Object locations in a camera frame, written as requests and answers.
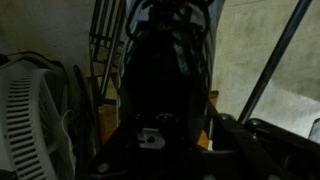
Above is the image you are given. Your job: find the black wire shoe rack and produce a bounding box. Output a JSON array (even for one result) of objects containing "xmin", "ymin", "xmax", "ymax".
[{"xmin": 73, "ymin": 0, "xmax": 314, "ymax": 125}]

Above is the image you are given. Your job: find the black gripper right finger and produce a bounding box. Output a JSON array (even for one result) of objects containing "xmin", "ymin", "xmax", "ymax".
[{"xmin": 204, "ymin": 103, "xmax": 320, "ymax": 180}]

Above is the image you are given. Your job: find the grey black running shoe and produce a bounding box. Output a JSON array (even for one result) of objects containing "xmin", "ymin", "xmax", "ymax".
[{"xmin": 118, "ymin": 0, "xmax": 218, "ymax": 141}]

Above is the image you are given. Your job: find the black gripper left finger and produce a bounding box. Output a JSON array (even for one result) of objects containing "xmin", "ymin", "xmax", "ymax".
[{"xmin": 87, "ymin": 114, "xmax": 201, "ymax": 180}]

